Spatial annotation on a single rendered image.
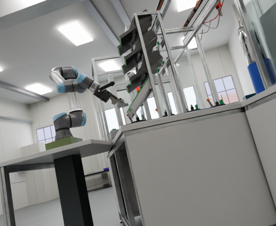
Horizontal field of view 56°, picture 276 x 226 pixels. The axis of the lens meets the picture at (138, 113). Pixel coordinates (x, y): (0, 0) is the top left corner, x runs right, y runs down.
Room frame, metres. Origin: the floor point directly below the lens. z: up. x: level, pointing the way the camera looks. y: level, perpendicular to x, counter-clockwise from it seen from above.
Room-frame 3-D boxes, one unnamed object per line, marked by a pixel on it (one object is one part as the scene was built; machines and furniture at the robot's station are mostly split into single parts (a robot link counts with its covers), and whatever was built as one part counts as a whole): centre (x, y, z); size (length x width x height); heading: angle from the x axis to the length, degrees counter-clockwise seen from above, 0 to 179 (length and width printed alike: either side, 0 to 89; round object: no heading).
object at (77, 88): (1.87, 0.38, 1.30); 0.11 x 0.11 x 0.08; 28
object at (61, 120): (2.10, 0.63, 1.13); 0.13 x 0.12 x 0.14; 118
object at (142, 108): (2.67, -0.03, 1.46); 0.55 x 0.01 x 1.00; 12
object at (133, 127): (2.26, -0.42, 0.84); 1.50 x 1.41 x 0.03; 12
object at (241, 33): (1.75, -0.90, 1.32); 0.14 x 0.14 x 0.38
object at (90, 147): (2.08, 0.58, 0.84); 0.90 x 0.70 x 0.03; 170
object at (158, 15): (1.84, -0.19, 1.26); 0.36 x 0.21 x 0.80; 12
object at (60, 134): (2.09, 0.63, 1.01); 0.15 x 0.15 x 0.10
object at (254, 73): (1.75, -0.90, 0.99); 0.16 x 0.16 x 0.27
